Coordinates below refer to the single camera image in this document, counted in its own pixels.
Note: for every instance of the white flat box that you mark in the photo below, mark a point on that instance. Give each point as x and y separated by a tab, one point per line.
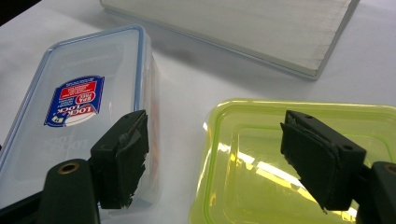
249	28

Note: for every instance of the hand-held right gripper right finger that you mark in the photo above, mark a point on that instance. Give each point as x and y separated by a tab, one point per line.
320	161

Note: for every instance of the green plastic container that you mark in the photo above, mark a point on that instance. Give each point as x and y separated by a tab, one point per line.
249	140

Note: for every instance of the clear container with blue seal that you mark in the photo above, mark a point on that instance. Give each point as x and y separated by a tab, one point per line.
93	56

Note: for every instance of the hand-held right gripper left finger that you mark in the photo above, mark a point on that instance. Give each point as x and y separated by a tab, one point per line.
118	168

